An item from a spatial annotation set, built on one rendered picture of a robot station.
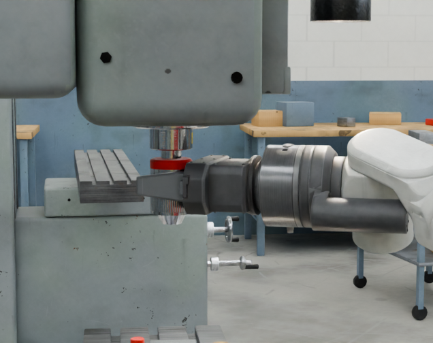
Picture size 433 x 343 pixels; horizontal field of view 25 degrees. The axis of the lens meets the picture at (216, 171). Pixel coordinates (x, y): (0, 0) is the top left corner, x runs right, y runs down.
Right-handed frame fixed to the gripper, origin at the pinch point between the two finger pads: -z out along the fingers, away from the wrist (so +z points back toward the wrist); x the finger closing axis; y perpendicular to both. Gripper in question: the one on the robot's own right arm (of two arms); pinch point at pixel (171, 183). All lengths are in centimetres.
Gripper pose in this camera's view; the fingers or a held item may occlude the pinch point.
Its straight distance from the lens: 110.0
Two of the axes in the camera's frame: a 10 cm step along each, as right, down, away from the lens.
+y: 0.1, 9.9, 1.1
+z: 9.6, 0.2, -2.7
